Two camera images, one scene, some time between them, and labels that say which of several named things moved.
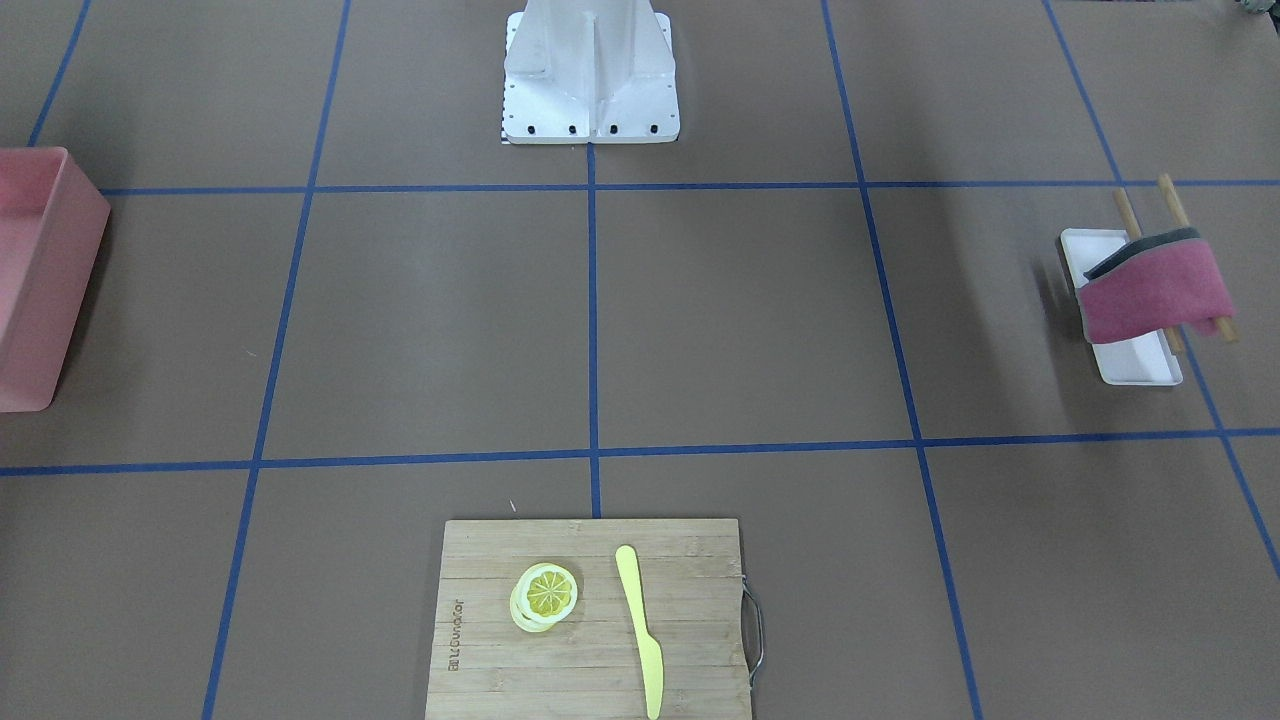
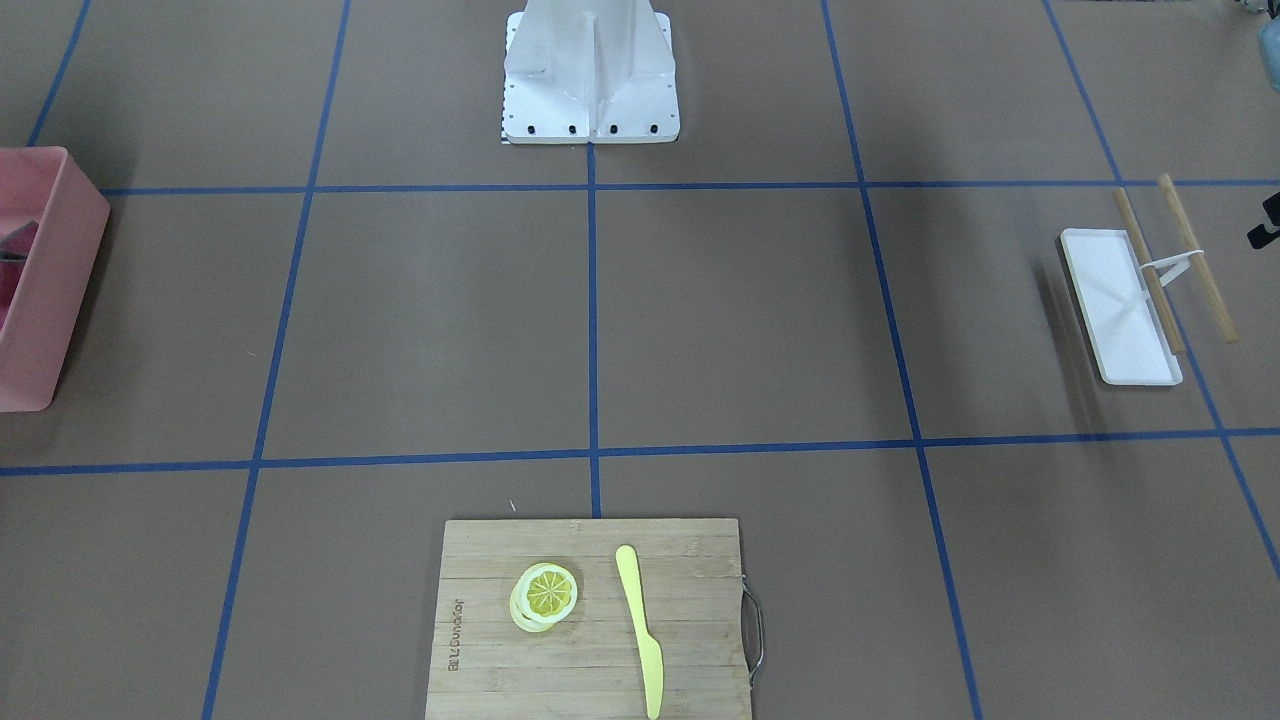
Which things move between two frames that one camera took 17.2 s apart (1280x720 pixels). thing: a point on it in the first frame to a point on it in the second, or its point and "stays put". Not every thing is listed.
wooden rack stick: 1173,335 stays put
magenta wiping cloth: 1170,279 to 14,249
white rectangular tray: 1142,359 stays put
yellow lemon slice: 546,593 stays put
